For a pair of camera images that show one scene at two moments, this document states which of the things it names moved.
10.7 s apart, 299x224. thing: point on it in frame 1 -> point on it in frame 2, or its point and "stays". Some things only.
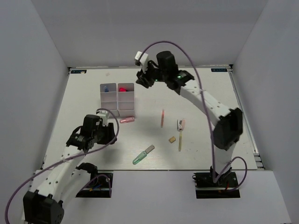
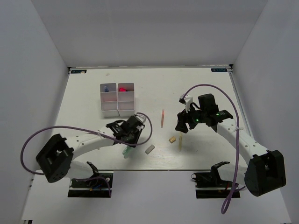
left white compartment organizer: x=108 y=98 stays
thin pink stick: x=162 y=118 stays
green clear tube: x=139 y=157 -> x=126 y=151
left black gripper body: x=101 y=134 -> x=134 y=137
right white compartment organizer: x=125 y=99 stays
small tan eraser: x=172 y=139 stays
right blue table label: x=219 y=69 stays
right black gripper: x=143 y=79 -> x=181 y=125
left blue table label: x=78 y=71 stays
